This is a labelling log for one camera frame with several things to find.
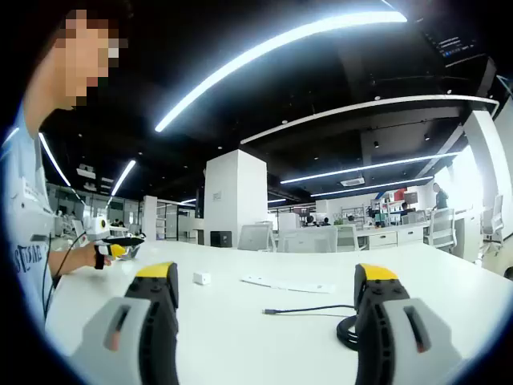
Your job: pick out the black small cabinet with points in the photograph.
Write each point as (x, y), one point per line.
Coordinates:
(220, 238)

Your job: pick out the white shelf with boxes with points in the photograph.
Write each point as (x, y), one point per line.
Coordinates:
(390, 206)

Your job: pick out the white desk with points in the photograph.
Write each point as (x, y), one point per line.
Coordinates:
(240, 333)

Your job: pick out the white charger adapter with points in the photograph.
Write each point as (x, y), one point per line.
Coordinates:
(201, 278)

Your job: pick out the white power strip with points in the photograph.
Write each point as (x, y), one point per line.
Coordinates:
(288, 284)

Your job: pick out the long ceiling light strip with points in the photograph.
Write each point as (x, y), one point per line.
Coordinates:
(340, 23)
(123, 177)
(360, 168)
(372, 186)
(54, 158)

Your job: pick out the white curved ceiling trim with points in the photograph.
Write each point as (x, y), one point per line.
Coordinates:
(441, 96)

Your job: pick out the white office chair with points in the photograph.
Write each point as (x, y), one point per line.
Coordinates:
(254, 237)
(493, 220)
(348, 236)
(308, 240)
(441, 228)

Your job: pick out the person in light-blue shirt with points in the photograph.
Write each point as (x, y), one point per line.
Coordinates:
(24, 160)

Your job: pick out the white chest device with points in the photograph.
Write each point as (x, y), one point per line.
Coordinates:
(28, 218)

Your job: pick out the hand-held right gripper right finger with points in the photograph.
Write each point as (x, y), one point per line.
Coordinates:
(405, 321)

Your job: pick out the ceiling air vent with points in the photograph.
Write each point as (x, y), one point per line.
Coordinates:
(352, 181)

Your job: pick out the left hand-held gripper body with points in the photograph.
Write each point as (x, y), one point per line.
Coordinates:
(98, 226)

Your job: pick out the white low cabinets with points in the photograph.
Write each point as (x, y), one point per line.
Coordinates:
(382, 238)

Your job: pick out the white square pillar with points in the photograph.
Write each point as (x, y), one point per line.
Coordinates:
(150, 218)
(481, 152)
(236, 192)

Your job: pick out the person's left hand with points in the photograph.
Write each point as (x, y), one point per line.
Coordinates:
(86, 256)

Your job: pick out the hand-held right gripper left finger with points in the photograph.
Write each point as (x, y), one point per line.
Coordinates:
(120, 321)

